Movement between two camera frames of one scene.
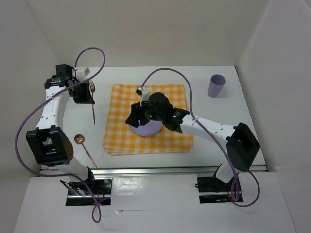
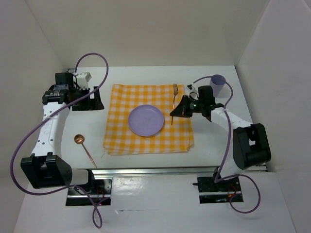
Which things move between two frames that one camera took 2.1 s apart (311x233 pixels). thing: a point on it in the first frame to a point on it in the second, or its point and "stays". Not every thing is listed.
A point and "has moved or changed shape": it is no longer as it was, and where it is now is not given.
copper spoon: [79, 139] stays
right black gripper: [137, 113] to [181, 110]
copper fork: [93, 89] has moved or changed shape
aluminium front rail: [142, 172] stays
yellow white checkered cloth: [119, 139] stays
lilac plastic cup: [216, 82] stays
